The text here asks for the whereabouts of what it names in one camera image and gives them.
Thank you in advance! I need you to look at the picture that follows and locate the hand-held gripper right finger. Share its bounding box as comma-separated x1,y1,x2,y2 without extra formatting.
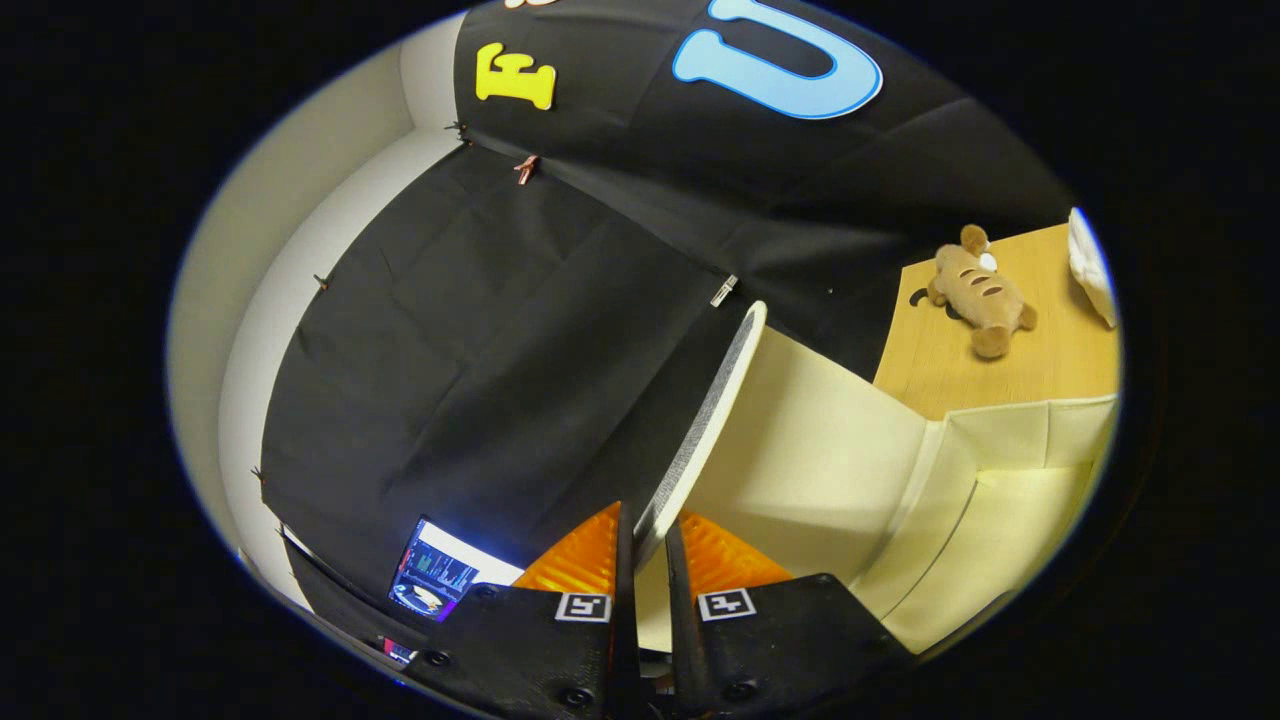
664,510,913,717

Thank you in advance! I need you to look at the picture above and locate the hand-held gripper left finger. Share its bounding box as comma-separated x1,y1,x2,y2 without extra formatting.
403,500,643,717

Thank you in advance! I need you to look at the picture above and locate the cream fabric storage box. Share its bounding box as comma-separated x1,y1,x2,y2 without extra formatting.
633,300,1119,657

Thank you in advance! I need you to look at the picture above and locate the lit computer screen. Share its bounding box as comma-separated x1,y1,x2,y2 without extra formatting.
387,515,526,624

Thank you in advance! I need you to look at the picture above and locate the black backdrop cloth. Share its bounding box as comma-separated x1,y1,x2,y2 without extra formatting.
258,0,1076,651

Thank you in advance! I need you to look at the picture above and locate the brown striped plush toy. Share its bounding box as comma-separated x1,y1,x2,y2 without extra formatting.
908,224,1039,361

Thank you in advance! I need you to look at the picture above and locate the white plush toy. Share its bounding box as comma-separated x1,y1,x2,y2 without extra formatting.
1066,207,1119,329

